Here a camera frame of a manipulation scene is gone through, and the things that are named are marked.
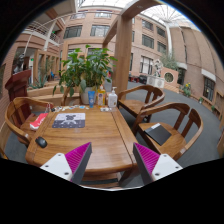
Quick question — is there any black computer mouse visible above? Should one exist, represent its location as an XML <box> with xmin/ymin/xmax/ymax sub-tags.
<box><xmin>35</xmin><ymin>137</ymin><xmax>47</xmax><ymax>148</ymax></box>

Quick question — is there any clear pump dispenser bottle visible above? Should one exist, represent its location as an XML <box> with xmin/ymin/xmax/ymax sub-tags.
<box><xmin>108</xmin><ymin>87</ymin><xmax>117</xmax><ymax>108</ymax></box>

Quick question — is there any wooden armchair right near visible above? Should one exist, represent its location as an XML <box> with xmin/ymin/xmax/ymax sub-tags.
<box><xmin>132</xmin><ymin>102</ymin><xmax>203</xmax><ymax>160</ymax></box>

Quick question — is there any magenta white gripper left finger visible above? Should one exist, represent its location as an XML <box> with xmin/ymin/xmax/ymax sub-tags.
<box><xmin>41</xmin><ymin>142</ymin><xmax>92</xmax><ymax>185</ymax></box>

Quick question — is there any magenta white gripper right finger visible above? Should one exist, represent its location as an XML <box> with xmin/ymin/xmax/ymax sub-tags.
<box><xmin>133</xmin><ymin>143</ymin><xmax>182</xmax><ymax>185</ymax></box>

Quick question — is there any dark wooden lectern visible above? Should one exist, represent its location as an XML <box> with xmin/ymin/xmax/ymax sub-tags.
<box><xmin>5</xmin><ymin>70</ymin><xmax>31</xmax><ymax>101</ymax></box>

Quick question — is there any grey bear mouse pad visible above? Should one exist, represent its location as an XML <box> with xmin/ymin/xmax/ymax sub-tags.
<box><xmin>52</xmin><ymin>113</ymin><xmax>85</xmax><ymax>128</ymax></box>

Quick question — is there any wooden armchair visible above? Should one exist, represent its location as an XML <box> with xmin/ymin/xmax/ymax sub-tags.
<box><xmin>132</xmin><ymin>102</ymin><xmax>203</xmax><ymax>160</ymax></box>
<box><xmin>5</xmin><ymin>97</ymin><xmax>54</xmax><ymax>146</ymax></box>
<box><xmin>117</xmin><ymin>85</ymin><xmax>165</xmax><ymax>117</ymax></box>

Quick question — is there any wooden pillar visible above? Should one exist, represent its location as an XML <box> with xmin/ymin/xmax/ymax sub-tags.
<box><xmin>102</xmin><ymin>0</ymin><xmax>158</xmax><ymax>93</ymax></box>

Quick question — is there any wooden armchair right far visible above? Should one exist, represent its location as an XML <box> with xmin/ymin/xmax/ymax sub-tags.
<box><xmin>117</xmin><ymin>85</ymin><xmax>165</xmax><ymax>117</ymax></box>

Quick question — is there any wooden armchair left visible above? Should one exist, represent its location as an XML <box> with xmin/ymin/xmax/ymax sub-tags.
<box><xmin>5</xmin><ymin>97</ymin><xmax>54</xmax><ymax>146</ymax></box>

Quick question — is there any black notebook on chair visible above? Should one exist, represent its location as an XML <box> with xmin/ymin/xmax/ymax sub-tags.
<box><xmin>145</xmin><ymin>123</ymin><xmax>171</xmax><ymax>145</ymax></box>

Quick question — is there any blue tube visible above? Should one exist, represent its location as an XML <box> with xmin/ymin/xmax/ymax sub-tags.
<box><xmin>88</xmin><ymin>91</ymin><xmax>95</xmax><ymax>108</ymax></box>

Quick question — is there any white statue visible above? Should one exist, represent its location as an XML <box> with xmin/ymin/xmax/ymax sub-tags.
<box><xmin>154</xmin><ymin>59</ymin><xmax>163</xmax><ymax>77</ymax></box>

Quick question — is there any yellow orange bottle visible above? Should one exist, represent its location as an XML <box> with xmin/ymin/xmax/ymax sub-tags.
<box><xmin>97</xmin><ymin>86</ymin><xmax>106</xmax><ymax>106</ymax></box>

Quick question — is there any potted green plant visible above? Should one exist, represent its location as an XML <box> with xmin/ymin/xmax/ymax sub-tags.
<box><xmin>53</xmin><ymin>48</ymin><xmax>117</xmax><ymax>106</ymax></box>

